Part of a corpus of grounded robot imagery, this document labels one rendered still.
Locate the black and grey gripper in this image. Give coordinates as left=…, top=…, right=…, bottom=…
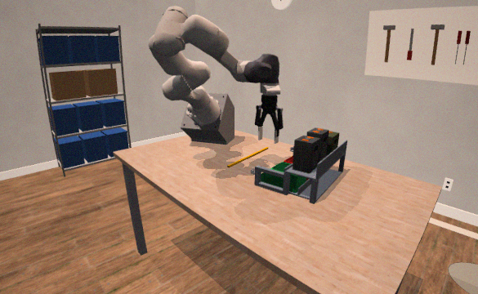
left=255, top=95, right=284, bottom=144

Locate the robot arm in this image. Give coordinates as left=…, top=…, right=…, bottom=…
left=149, top=6, right=280, bottom=126

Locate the red bin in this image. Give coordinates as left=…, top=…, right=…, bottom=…
left=284, top=156, right=293, bottom=164

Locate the grey metal shelf rack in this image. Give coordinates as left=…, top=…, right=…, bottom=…
left=251, top=140, right=347, bottom=204

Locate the green open bin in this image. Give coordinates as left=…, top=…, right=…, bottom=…
left=261, top=162, right=306, bottom=193

